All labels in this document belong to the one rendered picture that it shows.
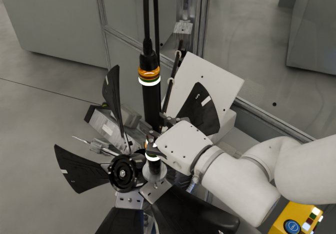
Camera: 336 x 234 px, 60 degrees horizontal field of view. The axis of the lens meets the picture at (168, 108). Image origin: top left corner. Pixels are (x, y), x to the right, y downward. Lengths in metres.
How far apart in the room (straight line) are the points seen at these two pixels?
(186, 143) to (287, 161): 0.24
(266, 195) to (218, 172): 0.09
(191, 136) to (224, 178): 0.12
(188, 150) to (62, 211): 1.81
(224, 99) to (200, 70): 0.15
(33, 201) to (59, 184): 0.21
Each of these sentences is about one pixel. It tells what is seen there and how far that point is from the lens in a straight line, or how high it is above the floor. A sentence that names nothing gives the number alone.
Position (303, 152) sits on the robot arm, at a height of 1.66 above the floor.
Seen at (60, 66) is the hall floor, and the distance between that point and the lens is 3.64.
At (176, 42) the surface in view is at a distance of 1.22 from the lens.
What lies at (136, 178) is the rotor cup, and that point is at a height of 1.24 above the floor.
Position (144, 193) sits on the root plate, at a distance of 0.92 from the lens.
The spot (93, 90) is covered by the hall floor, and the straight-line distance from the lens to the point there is 3.18.
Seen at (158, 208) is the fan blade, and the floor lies 1.18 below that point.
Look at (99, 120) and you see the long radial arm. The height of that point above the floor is 1.12.
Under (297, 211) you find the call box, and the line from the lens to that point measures 1.11.
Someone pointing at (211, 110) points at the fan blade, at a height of 1.44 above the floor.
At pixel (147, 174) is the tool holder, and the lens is 0.84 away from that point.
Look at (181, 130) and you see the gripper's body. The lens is 0.65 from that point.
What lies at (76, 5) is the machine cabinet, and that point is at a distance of 3.12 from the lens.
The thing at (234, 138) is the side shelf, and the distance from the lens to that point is 1.51.
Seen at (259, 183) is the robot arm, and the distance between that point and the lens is 0.58.
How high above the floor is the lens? 1.99
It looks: 44 degrees down
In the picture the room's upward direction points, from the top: straight up
